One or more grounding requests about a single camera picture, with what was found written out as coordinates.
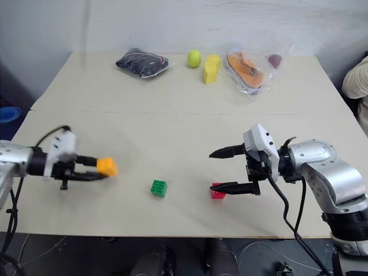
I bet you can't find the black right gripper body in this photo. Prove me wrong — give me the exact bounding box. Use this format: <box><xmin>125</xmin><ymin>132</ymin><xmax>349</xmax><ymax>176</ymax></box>
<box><xmin>244</xmin><ymin>149</ymin><xmax>273</xmax><ymax>197</ymax></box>

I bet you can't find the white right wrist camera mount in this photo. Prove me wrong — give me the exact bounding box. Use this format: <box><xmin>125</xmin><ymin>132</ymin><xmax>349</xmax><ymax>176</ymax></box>
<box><xmin>243</xmin><ymin>124</ymin><xmax>281</xmax><ymax>182</ymax></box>

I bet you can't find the bagged dark red item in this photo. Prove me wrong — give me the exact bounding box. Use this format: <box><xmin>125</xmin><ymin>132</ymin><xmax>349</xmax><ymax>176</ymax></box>
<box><xmin>265</xmin><ymin>52</ymin><xmax>286</xmax><ymax>71</ymax></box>

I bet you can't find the orange cube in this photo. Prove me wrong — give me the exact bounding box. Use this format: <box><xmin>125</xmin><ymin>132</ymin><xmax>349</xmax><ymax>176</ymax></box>
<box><xmin>96</xmin><ymin>156</ymin><xmax>119</xmax><ymax>177</ymax></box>

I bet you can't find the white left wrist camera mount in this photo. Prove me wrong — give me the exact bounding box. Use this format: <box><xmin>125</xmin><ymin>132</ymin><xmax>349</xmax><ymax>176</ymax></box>
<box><xmin>43</xmin><ymin>131</ymin><xmax>78</xmax><ymax>181</ymax></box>

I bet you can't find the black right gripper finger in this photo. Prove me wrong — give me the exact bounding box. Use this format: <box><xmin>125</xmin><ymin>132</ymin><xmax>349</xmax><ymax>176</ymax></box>
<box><xmin>208</xmin><ymin>144</ymin><xmax>246</xmax><ymax>159</ymax></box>
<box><xmin>209</xmin><ymin>181</ymin><xmax>255</xmax><ymax>196</ymax></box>

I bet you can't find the red cube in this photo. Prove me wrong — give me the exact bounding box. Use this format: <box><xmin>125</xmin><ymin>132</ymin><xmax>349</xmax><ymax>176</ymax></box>
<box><xmin>211</xmin><ymin>182</ymin><xmax>228</xmax><ymax>200</ymax></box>

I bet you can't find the person in cream shirt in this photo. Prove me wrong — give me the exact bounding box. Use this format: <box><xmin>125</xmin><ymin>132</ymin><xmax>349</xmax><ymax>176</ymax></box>
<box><xmin>342</xmin><ymin>50</ymin><xmax>368</xmax><ymax>127</ymax></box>

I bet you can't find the blue bucket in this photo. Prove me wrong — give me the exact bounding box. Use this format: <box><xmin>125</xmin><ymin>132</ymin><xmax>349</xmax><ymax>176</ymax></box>
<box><xmin>0</xmin><ymin>106</ymin><xmax>22</xmax><ymax>125</ymax></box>

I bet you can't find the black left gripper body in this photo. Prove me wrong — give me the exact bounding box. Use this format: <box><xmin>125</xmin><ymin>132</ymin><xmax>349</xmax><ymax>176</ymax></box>
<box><xmin>51</xmin><ymin>156</ymin><xmax>83</xmax><ymax>190</ymax></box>

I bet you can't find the bagged orange shoe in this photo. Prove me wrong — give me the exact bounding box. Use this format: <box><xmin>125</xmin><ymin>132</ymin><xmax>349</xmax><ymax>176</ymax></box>
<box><xmin>224</xmin><ymin>47</ymin><xmax>274</xmax><ymax>99</ymax></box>

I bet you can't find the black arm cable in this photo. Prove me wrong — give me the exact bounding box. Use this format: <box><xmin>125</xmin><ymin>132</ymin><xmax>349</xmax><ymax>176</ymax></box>
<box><xmin>0</xmin><ymin>125</ymin><xmax>71</xmax><ymax>276</ymax></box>
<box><xmin>267</xmin><ymin>136</ymin><xmax>331</xmax><ymax>276</ymax></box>

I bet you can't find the bagged black clothing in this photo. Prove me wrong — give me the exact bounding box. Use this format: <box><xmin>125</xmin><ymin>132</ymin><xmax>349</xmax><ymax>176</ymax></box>
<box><xmin>115</xmin><ymin>48</ymin><xmax>174</xmax><ymax>80</ymax></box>

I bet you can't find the yellow-green tennis ball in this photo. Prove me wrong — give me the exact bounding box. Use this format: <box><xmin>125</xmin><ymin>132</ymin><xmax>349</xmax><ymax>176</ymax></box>
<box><xmin>187</xmin><ymin>49</ymin><xmax>202</xmax><ymax>68</ymax></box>

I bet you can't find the yellow foam block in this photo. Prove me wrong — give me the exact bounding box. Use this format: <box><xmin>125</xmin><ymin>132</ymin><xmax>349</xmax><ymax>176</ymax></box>
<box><xmin>202</xmin><ymin>53</ymin><xmax>223</xmax><ymax>85</ymax></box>

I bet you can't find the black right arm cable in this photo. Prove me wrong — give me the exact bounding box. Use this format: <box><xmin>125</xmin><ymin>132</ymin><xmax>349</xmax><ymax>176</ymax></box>
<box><xmin>267</xmin><ymin>136</ymin><xmax>331</xmax><ymax>276</ymax></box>

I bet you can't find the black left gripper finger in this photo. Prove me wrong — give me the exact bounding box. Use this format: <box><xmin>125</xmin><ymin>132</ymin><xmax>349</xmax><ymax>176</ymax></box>
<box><xmin>76</xmin><ymin>155</ymin><xmax>99</xmax><ymax>168</ymax></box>
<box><xmin>71</xmin><ymin>171</ymin><xmax>109</xmax><ymax>182</ymax></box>

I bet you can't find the black device on floor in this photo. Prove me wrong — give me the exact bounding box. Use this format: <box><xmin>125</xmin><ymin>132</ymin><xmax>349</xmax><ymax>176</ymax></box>
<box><xmin>276</xmin><ymin>261</ymin><xmax>294</xmax><ymax>276</ymax></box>

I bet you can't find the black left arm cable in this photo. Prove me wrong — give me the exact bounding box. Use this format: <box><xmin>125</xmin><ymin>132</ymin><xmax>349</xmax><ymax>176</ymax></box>
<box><xmin>0</xmin><ymin>125</ymin><xmax>71</xmax><ymax>276</ymax></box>

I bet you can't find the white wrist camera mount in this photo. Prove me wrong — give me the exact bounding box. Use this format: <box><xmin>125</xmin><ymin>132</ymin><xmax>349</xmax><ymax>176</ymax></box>
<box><xmin>243</xmin><ymin>124</ymin><xmax>281</xmax><ymax>182</ymax></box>
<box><xmin>43</xmin><ymin>131</ymin><xmax>78</xmax><ymax>181</ymax></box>

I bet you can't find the green cube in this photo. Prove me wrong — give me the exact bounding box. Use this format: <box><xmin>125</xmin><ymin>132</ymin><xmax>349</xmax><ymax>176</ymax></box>
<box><xmin>150</xmin><ymin>179</ymin><xmax>168</xmax><ymax>199</ymax></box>

